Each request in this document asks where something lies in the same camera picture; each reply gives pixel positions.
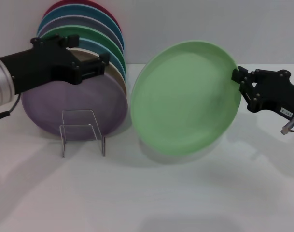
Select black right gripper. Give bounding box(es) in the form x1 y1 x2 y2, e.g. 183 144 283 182
231 67 294 123

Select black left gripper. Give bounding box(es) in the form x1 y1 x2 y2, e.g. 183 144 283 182
0 34 111 94

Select light green plate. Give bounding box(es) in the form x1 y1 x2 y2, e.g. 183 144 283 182
129 40 243 157

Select light blue plate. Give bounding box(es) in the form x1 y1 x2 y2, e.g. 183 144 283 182
77 37 126 82

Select beige plate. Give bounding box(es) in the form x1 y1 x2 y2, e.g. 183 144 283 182
69 47 127 98

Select dark green plate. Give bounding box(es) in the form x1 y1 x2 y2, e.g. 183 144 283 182
41 25 126 71

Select grey lavender plate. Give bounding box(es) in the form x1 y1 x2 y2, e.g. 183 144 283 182
36 14 123 49

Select purple plate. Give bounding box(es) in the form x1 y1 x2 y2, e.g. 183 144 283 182
21 61 128 141

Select clear acrylic plate rack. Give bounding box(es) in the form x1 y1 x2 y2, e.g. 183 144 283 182
59 109 107 159

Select metal plug connector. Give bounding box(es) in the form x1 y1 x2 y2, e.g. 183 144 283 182
280 116 294 135

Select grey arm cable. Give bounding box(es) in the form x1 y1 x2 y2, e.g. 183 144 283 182
0 93 22 123

